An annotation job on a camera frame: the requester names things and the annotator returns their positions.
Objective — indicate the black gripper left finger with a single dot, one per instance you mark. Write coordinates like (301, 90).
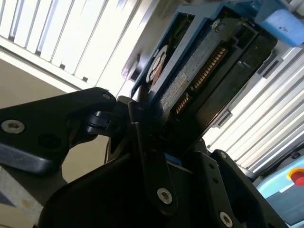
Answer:
(42, 118)

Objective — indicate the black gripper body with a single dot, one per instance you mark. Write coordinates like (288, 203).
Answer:
(102, 197)

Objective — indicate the hard disk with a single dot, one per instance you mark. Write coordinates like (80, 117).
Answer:
(225, 83)

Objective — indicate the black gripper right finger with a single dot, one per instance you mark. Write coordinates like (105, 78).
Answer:
(213, 180)

